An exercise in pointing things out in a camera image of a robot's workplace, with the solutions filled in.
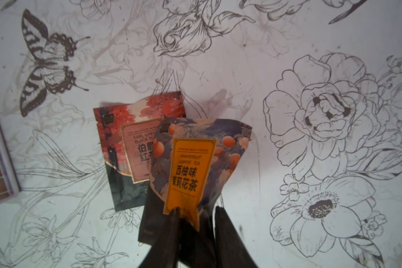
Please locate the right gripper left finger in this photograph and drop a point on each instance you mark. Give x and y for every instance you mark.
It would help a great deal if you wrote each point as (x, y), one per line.
(164, 253)

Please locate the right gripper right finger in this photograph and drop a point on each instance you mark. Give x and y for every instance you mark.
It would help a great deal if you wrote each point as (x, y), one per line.
(230, 249)

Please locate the orange tea bag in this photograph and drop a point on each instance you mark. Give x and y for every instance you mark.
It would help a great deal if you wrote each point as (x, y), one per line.
(193, 158)

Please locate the red tea bag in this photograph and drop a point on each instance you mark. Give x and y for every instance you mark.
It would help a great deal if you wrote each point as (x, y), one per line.
(126, 133)

